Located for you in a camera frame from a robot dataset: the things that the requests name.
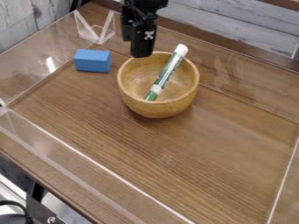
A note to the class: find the black metal table leg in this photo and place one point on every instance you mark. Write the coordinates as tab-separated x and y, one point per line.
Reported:
42	214

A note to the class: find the clear acrylic tray wall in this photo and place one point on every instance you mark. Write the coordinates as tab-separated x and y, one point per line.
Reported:
217	165

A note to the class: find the green and white tube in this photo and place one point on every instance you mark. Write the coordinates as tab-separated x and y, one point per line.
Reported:
168	69

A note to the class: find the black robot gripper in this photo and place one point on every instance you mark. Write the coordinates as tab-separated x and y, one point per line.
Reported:
140	12

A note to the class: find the blue rectangular block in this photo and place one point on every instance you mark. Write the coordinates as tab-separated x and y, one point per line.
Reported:
92	60

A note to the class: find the light wooden bowl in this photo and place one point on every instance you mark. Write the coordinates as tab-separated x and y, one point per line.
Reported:
135	78

